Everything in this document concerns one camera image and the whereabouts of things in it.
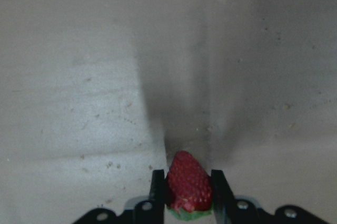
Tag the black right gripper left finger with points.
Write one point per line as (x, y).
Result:
(151, 209)

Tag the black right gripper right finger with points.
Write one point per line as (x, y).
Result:
(227, 208)

